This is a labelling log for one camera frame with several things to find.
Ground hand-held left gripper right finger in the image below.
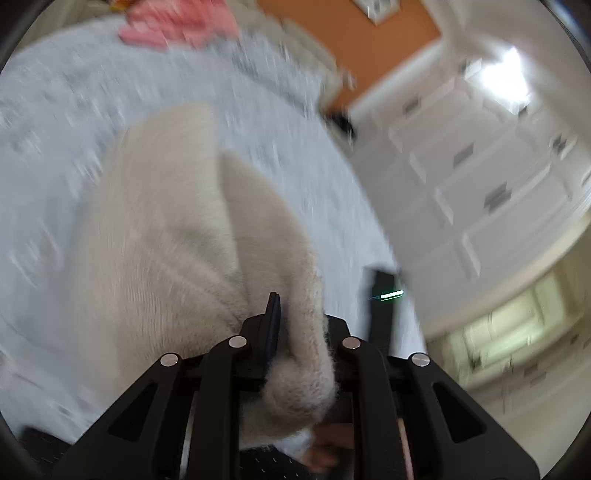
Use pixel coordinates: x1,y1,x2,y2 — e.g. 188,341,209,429
323,314,541,480

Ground butterfly print bed duvet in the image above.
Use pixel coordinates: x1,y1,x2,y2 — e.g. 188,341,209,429
0,18,428,444

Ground beige padded headboard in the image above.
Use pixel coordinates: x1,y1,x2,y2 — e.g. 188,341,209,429
231,9,356,107

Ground white wardrobe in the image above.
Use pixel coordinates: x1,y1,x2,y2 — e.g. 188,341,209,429
346,0,591,324

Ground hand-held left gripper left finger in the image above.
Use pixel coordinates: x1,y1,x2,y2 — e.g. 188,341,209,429
51,292,282,480

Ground framed wall picture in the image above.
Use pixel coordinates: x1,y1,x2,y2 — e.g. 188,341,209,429
353,0,402,26

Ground dark items on nightstand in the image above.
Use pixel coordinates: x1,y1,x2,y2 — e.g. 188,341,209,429
323,108,358,148

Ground pink clothes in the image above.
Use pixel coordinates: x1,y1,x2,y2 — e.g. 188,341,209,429
117,0,241,49

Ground cream sweater with black hearts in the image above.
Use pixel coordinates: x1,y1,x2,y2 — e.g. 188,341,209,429
76,104,340,450

